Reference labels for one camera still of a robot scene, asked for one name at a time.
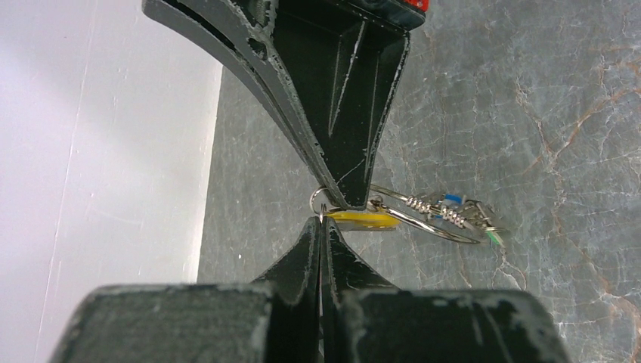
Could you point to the key with yellow tag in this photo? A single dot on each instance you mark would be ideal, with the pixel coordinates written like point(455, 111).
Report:
point(363, 221)

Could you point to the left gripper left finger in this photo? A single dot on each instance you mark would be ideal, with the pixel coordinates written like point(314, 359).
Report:
point(273, 318)

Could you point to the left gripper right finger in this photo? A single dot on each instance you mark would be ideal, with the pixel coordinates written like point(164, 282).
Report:
point(366, 318)

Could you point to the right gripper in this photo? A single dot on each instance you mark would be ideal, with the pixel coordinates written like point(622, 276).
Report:
point(346, 59)

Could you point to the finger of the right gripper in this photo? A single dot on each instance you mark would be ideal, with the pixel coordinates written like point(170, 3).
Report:
point(238, 35)

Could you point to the keyring with keys bunch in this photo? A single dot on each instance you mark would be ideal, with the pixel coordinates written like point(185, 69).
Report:
point(458, 219)

